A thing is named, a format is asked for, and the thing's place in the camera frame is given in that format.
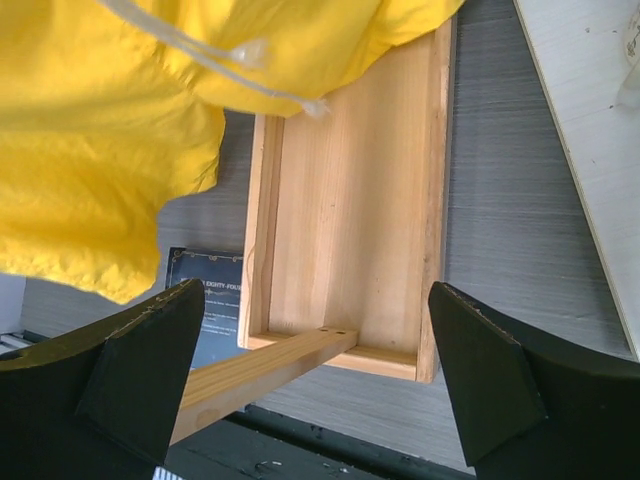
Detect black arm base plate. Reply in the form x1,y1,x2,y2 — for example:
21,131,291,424
165,406,474,479

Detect wooden hanger rack stand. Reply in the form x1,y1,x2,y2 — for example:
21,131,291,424
173,21,455,441

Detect yellow shorts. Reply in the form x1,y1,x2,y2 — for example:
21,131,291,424
1,1,460,304

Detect dark blue book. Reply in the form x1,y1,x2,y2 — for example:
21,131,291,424
165,247,245,369

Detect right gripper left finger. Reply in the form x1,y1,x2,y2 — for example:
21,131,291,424
1,279,205,479

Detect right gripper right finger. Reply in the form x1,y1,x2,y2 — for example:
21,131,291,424
428,282,639,479

